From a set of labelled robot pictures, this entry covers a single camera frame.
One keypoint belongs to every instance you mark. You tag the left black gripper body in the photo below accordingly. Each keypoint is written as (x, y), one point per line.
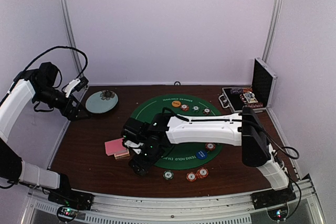
(65, 111)

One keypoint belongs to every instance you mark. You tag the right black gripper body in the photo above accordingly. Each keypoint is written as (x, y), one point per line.
(137, 162)

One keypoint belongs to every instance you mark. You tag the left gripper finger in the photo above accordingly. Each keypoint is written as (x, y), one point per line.
(83, 116)
(81, 109)

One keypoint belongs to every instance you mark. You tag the red playing card deck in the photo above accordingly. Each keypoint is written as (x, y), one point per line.
(114, 146)

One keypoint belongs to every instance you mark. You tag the red chips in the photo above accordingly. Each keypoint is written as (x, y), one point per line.
(191, 176)
(184, 107)
(210, 146)

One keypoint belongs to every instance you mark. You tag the blue small blind button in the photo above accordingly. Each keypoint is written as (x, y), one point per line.
(201, 154)

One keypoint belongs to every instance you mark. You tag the orange chip stack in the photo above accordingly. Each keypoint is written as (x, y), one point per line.
(202, 173)

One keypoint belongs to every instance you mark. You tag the orange big blind button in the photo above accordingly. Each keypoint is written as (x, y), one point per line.
(176, 103)

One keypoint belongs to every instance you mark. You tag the green chips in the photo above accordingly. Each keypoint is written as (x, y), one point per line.
(195, 108)

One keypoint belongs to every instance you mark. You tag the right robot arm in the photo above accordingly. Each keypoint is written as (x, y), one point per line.
(150, 140)

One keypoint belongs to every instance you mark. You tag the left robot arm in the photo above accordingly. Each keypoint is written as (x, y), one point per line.
(37, 86)

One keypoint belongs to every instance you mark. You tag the playing card box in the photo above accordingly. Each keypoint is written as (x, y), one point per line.
(123, 154)

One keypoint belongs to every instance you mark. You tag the light blue flower plate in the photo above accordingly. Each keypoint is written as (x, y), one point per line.
(102, 102)

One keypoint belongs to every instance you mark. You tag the round green poker mat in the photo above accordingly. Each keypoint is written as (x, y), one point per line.
(181, 156)

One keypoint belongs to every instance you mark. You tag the aluminium poker chip case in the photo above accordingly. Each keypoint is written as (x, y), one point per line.
(257, 95)

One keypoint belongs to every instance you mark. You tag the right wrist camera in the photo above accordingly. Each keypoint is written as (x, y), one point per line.
(136, 147)

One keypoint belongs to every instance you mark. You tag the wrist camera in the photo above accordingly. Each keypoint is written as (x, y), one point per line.
(75, 85)
(136, 147)

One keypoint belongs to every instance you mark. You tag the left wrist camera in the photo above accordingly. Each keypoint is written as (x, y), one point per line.
(75, 85)

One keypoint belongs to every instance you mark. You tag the aluminium front rail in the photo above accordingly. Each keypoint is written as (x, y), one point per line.
(234, 208)

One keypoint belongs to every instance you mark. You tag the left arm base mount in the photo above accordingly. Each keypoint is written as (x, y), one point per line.
(74, 199)

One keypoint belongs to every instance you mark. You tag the left aluminium frame post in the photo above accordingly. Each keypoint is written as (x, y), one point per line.
(70, 37)

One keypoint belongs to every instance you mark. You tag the aluminium frame post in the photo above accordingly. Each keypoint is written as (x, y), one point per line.
(70, 37)
(276, 10)

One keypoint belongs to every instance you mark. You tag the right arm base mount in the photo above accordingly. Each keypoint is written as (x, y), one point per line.
(269, 198)

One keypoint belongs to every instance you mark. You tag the right aluminium frame post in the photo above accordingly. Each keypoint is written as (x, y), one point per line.
(276, 10)

